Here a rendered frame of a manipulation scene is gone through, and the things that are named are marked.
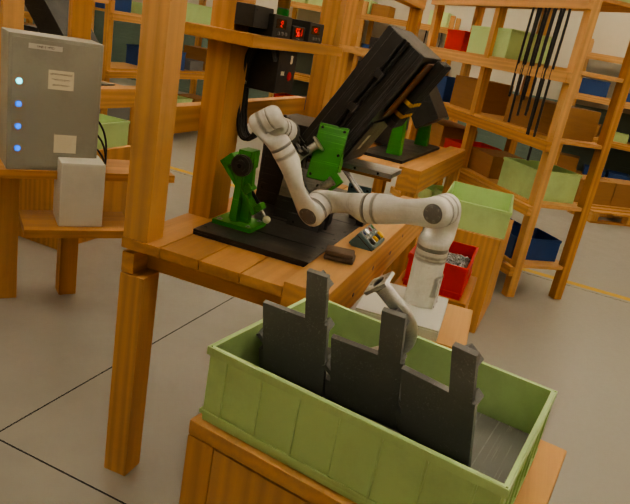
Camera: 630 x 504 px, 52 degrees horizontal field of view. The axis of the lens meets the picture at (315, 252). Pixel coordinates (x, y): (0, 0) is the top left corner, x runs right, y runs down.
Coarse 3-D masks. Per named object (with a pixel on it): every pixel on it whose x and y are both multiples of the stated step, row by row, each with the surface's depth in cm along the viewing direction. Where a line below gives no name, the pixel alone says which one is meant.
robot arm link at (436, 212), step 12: (372, 204) 186; (384, 204) 184; (396, 204) 182; (408, 204) 179; (420, 204) 177; (432, 204) 174; (444, 204) 173; (372, 216) 187; (384, 216) 184; (396, 216) 182; (408, 216) 180; (420, 216) 177; (432, 216) 175; (444, 216) 173
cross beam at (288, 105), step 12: (288, 96) 303; (300, 96) 314; (180, 108) 211; (192, 108) 218; (252, 108) 261; (288, 108) 297; (300, 108) 311; (180, 120) 213; (192, 120) 220; (180, 132) 215
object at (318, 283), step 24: (312, 288) 124; (264, 312) 133; (288, 312) 130; (312, 312) 127; (264, 336) 137; (288, 336) 134; (312, 336) 130; (264, 360) 141; (288, 360) 137; (312, 360) 134; (312, 384) 137
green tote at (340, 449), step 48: (240, 336) 135; (240, 384) 126; (288, 384) 119; (480, 384) 143; (528, 384) 138; (240, 432) 128; (288, 432) 122; (336, 432) 116; (384, 432) 110; (528, 432) 140; (336, 480) 118; (384, 480) 113; (432, 480) 108; (480, 480) 103
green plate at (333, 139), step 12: (324, 132) 237; (336, 132) 236; (348, 132) 235; (324, 144) 237; (336, 144) 236; (312, 156) 238; (324, 156) 237; (336, 156) 236; (312, 168) 238; (324, 168) 237; (336, 168) 236; (324, 180) 237
